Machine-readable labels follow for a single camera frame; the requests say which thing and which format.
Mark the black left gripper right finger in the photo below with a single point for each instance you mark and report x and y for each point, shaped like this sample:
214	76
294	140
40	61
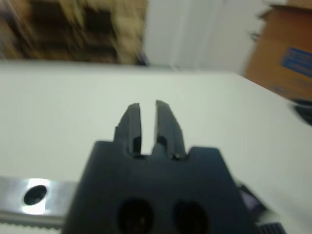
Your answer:
168	129

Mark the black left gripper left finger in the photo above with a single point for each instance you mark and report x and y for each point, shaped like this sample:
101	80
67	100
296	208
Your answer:
130	126

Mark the brown cardboard box blue print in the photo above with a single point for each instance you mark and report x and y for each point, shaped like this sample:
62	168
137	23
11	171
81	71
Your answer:
275	48

